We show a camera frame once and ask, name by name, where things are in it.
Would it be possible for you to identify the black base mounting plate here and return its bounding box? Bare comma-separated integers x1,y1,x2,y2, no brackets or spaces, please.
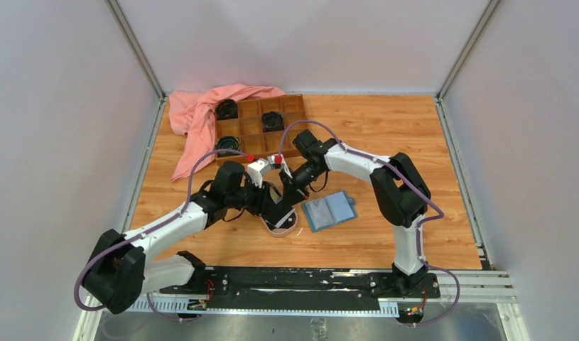
160,266,440,312

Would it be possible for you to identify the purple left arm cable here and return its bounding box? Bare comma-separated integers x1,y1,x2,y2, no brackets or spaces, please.
73,148,252,324

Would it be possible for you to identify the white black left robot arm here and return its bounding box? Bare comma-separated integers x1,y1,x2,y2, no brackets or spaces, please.
74,160,296,314

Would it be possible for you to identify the aluminium frame rail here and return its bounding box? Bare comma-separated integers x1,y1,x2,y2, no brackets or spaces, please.
74,266,529,340

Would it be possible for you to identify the pink cloth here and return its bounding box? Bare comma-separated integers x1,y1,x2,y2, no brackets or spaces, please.
168,84,286,182

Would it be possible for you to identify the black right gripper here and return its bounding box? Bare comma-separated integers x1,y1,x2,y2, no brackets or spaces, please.
279,162,325,211

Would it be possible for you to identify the pink oval card tray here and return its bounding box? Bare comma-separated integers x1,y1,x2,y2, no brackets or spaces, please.
260,183,298,237

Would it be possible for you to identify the teal leather card holder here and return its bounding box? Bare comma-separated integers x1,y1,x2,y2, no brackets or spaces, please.
302,190,358,233

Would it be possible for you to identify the silver VIP card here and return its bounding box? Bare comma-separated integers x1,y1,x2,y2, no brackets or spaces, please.
303,199,335,231

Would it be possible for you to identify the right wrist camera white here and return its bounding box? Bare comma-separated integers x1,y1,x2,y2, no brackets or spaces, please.
267,153,293,178

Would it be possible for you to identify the rolled dark dotted tie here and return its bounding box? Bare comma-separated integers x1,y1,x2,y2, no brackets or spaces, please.
261,111,285,133

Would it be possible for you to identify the rolled black tie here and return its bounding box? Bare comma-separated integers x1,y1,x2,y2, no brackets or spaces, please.
215,99,239,121

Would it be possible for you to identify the wooden compartment tray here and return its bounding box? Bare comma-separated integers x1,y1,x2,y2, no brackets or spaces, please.
215,94,308,158

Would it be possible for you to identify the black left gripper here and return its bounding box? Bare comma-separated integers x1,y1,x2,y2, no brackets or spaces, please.
226,175,278,217

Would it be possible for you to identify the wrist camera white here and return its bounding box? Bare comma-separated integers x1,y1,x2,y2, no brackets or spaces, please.
246,156,274,188
267,153,293,178

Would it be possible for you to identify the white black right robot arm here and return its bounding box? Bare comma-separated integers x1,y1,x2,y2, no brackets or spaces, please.
261,129,431,297

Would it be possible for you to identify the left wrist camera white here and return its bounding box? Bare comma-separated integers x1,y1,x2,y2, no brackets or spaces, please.
246,156,274,188

